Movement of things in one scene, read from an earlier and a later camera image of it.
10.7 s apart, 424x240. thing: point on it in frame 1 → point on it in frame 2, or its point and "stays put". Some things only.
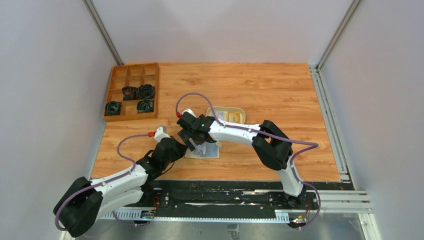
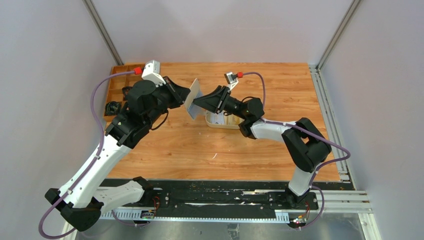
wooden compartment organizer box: [132, 75] stays put
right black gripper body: [188, 138] → [221, 102]
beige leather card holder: [205, 150] → [193, 109]
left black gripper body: [177, 148] → [169, 90]
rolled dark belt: [130, 93] stays put
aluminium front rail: [333, 203] stays put
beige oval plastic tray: [230, 114] stays put
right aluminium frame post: [348, 15] stays put
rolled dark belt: [113, 108] stays put
